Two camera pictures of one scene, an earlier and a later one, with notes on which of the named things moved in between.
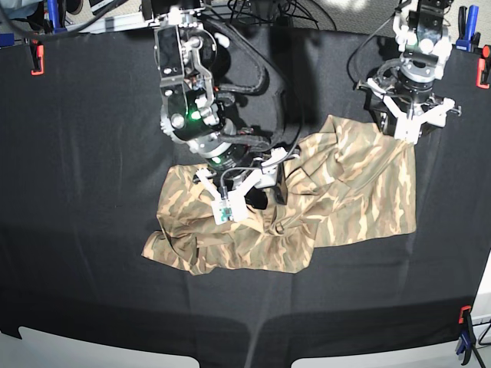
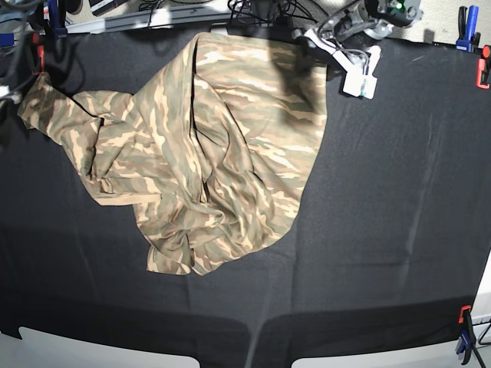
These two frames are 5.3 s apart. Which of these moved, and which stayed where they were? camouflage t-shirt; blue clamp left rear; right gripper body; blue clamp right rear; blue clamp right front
Moved: camouflage t-shirt; right gripper body
Stayed: blue clamp left rear; blue clamp right front; blue clamp right rear
